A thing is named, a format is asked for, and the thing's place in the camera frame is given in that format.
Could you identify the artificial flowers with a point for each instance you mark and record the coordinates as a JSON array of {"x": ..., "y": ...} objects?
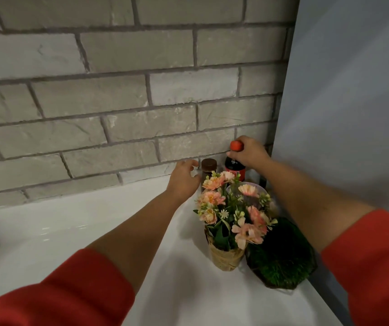
[{"x": 230, "y": 220}]

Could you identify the white countertop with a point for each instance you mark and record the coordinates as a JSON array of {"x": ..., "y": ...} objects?
[{"x": 79, "y": 234}]

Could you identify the person's left hand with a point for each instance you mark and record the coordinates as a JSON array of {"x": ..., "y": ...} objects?
[{"x": 182, "y": 181}]

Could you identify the brown spice jar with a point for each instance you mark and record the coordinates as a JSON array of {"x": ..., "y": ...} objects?
[{"x": 208, "y": 168}]

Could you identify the person's right forearm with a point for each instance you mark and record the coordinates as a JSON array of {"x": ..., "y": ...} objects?
[{"x": 313, "y": 203}]

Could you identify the red sleeve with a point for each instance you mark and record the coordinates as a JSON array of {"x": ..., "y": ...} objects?
[
  {"x": 58, "y": 291},
  {"x": 372, "y": 258}
]

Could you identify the person's left forearm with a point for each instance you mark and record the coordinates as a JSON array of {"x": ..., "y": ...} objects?
[{"x": 136, "y": 237}]

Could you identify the person's right hand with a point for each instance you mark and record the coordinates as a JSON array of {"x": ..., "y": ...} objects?
[{"x": 250, "y": 154}]

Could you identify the cola bottle with red cap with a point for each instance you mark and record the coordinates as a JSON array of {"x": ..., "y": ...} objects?
[{"x": 235, "y": 164}]

